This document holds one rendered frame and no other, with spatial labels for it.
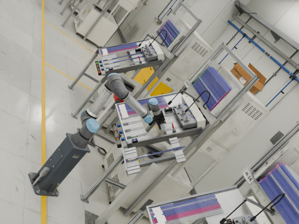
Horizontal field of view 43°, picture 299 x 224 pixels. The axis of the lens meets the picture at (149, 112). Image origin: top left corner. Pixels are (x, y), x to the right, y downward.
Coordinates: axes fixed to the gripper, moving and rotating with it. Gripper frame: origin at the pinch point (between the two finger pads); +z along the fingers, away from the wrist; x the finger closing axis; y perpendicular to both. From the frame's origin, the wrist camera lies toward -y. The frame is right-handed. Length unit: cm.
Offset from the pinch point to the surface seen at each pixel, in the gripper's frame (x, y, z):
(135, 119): 26.7, -18.6, -2.5
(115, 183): -14, -57, 30
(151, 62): 135, 25, 4
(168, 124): 7.0, 9.9, 2.9
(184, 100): 30.5, 34.8, -0.5
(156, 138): -10.1, -6.0, -0.1
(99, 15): 460, -14, 42
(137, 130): 8.2, -19.8, -2.8
